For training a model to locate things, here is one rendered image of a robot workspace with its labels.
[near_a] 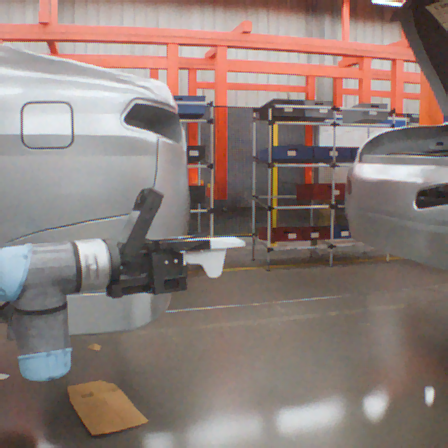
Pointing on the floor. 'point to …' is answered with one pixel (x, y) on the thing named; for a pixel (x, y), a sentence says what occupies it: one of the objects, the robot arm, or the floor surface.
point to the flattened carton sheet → (104, 407)
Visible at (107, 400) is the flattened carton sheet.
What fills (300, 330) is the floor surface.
